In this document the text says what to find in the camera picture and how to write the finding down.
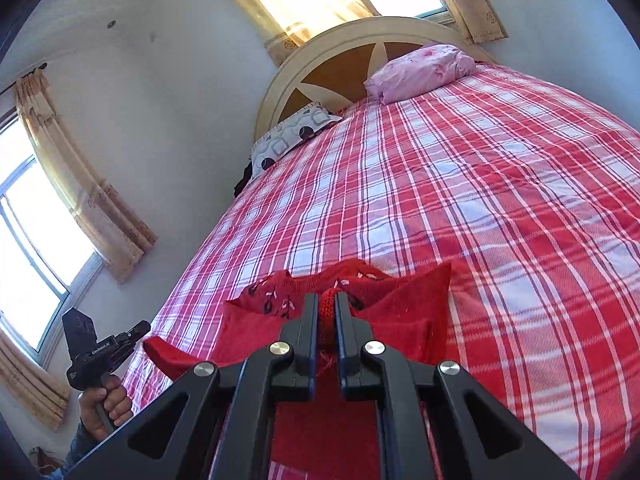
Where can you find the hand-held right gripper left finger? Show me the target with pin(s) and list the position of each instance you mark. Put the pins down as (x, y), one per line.
(300, 360)

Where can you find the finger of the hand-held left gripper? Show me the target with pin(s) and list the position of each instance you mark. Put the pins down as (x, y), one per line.
(136, 334)
(77, 332)

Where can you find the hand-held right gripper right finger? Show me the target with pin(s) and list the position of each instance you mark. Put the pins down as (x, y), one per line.
(352, 360)

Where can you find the red embroidered knit sweater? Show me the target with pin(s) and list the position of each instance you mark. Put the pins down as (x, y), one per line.
(400, 320)

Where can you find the person's left forearm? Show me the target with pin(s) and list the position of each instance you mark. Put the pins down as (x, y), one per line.
(80, 452)

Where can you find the person's left hand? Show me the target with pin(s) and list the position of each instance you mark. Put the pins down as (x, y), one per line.
(120, 402)

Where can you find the yellow floral side curtain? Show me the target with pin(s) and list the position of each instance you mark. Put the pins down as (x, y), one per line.
(90, 185)
(25, 385)

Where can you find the dark cloth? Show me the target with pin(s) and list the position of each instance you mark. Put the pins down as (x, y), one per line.
(243, 180)

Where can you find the bed with red plaid sheet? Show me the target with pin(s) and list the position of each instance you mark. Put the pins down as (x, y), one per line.
(450, 185)

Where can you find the white black patterned pillow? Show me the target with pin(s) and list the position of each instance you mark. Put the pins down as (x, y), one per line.
(287, 137)

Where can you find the dark curtain rod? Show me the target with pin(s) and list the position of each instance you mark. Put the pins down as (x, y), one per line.
(25, 77)

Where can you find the cream and brown headboard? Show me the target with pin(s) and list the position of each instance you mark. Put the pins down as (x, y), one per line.
(345, 67)

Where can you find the pink floral pillow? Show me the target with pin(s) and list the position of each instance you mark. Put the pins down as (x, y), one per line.
(420, 72)

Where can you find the wide yellow floral curtain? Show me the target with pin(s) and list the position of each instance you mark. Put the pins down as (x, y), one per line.
(300, 0)

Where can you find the narrow yellow floral curtain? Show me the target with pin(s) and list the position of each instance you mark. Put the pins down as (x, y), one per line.
(465, 0)

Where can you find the side wall window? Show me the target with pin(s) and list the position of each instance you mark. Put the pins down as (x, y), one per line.
(35, 240)

